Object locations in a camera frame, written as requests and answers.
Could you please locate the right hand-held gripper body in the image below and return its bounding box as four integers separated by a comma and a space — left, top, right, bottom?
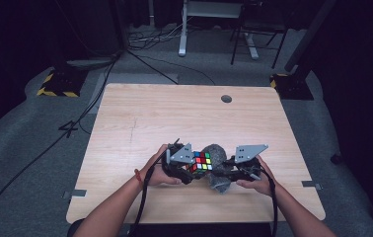
228, 143, 269, 182

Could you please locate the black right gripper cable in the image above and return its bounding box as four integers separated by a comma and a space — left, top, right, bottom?
260, 166, 279, 237

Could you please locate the thick black floor cable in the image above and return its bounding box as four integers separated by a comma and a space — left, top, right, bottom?
0, 55, 121, 235

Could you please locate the grey tape strip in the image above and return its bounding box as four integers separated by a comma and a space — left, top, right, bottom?
301, 180, 324, 192
62, 189, 88, 199

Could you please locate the red wristband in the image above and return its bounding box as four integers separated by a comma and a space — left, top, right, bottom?
133, 168, 143, 186

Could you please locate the dark slanted stand pole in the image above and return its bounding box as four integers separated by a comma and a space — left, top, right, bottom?
284, 0, 338, 73

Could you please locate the black caster wheel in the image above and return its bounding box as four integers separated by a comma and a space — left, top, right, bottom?
330, 151, 343, 166

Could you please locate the tangle of floor cables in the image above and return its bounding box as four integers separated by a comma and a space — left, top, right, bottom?
128, 23, 188, 51

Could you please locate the black chair seat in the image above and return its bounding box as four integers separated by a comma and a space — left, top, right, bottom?
66, 218, 87, 237

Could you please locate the person's right hand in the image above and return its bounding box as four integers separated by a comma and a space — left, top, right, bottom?
236, 155, 276, 198

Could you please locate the black chair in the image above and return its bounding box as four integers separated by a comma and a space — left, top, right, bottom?
229, 0, 289, 69

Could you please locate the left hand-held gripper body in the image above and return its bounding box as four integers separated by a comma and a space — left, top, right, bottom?
161, 142, 194, 186

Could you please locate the person's left hand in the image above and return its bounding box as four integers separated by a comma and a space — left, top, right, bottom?
140, 145, 183, 187

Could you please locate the thin black floor cable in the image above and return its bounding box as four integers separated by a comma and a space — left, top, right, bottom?
126, 48, 180, 85

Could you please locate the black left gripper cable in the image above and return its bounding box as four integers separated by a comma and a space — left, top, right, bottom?
128, 137, 181, 237

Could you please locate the black yellow striped stand base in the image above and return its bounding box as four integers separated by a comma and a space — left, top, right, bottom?
36, 67, 89, 98
269, 72, 315, 101

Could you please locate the grey cloth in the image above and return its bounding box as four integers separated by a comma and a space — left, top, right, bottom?
202, 143, 234, 195

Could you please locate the multicoloured puzzle cube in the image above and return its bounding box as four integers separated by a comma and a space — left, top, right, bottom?
187, 151, 214, 175

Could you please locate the white desk frame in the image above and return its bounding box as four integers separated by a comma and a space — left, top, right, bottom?
178, 0, 260, 60

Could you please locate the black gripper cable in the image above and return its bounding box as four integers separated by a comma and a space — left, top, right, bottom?
260, 166, 279, 237
128, 137, 181, 237

